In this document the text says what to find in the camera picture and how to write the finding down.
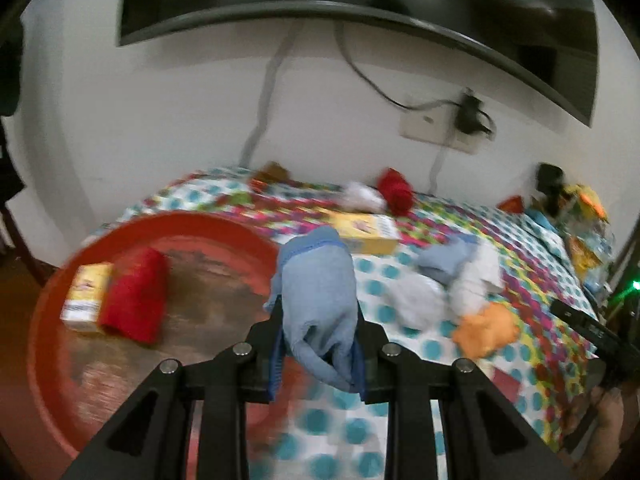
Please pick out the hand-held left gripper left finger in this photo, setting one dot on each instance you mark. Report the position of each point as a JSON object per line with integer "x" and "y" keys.
{"x": 274, "y": 375}

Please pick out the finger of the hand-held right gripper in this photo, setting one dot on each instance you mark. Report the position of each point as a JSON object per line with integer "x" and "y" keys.
{"x": 585, "y": 325}

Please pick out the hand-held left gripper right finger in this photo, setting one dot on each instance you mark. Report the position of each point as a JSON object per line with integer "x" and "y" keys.
{"x": 358, "y": 367}

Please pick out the light blue cloth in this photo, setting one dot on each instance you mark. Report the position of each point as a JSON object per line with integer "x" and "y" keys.
{"x": 315, "y": 285}

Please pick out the red round tray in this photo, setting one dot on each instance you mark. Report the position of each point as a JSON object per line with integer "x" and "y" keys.
{"x": 200, "y": 285}

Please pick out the person's right hand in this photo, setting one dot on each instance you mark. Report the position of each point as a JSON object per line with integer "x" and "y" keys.
{"x": 614, "y": 420}

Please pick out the polka dot bedsheet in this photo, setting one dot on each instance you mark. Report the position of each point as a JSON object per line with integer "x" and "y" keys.
{"x": 525, "y": 270}

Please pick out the clutter of packets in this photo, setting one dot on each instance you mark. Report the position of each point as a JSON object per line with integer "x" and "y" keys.
{"x": 587, "y": 240}

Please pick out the pale grey cloth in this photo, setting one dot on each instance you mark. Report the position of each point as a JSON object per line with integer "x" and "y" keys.
{"x": 417, "y": 302}

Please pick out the orange cloth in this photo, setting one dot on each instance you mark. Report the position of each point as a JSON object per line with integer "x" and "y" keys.
{"x": 485, "y": 332}

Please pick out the bright blue cloth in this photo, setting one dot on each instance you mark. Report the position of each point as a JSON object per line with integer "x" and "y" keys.
{"x": 540, "y": 219}

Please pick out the white folded cloth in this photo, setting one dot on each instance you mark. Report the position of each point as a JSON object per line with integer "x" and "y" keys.
{"x": 475, "y": 280}

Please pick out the large yellow box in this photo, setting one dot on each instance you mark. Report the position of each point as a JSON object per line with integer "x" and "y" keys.
{"x": 365, "y": 232}

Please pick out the grey-blue cloth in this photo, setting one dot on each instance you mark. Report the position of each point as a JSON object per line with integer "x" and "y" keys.
{"x": 445, "y": 260}

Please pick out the red small packet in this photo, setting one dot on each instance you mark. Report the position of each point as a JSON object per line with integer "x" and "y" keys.
{"x": 512, "y": 204}

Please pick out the red folded cloth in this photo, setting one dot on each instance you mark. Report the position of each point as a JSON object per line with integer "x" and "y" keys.
{"x": 132, "y": 300}

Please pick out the small white cloth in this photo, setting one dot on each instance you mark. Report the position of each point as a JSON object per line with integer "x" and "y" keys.
{"x": 360, "y": 195}

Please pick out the red bundled cloth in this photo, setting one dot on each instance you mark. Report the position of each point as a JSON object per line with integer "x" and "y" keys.
{"x": 395, "y": 190}

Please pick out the brown small item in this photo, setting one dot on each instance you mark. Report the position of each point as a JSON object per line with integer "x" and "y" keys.
{"x": 272, "y": 172}

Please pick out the small yellow box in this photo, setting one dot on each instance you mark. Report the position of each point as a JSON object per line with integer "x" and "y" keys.
{"x": 85, "y": 295}

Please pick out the black power adapter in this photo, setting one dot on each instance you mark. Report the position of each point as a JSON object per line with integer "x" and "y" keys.
{"x": 470, "y": 112}

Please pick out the white wall outlet plate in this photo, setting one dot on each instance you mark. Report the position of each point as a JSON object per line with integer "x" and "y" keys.
{"x": 425, "y": 127}

